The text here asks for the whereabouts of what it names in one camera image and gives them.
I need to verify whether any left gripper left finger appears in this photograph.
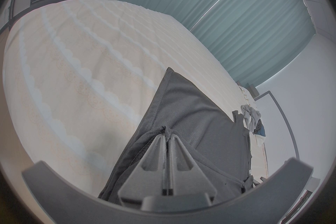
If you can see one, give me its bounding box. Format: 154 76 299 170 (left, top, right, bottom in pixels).
117 134 167 205

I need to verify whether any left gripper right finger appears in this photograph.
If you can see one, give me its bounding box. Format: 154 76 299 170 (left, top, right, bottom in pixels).
167 135 217 202

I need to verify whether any black T-shirt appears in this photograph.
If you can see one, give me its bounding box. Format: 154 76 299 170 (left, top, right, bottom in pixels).
98 67 254 202

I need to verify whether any blue and white garment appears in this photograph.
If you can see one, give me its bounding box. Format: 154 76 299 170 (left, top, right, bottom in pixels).
253 124 268 148

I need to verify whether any grey garment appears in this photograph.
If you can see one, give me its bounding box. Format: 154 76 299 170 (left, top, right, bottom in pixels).
240 104 261 133

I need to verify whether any white printed pillow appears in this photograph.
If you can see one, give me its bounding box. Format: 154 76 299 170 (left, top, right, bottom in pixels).
239 86 254 103

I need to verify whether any grey bedside table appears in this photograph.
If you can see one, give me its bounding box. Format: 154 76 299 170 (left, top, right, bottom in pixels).
236 81 259 95

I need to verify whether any bed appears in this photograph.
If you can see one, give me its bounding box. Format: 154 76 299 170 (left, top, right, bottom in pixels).
2 0 300 192

